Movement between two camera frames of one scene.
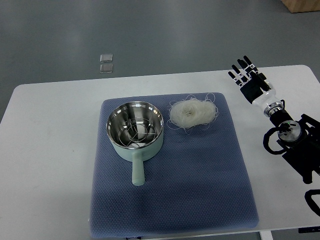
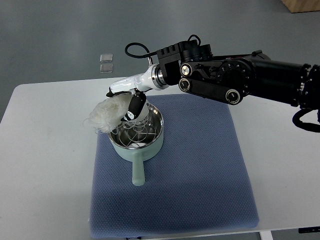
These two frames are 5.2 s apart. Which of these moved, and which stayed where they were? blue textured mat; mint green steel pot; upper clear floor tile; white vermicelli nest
Moved: white vermicelli nest
Stayed: mint green steel pot; blue textured mat; upper clear floor tile
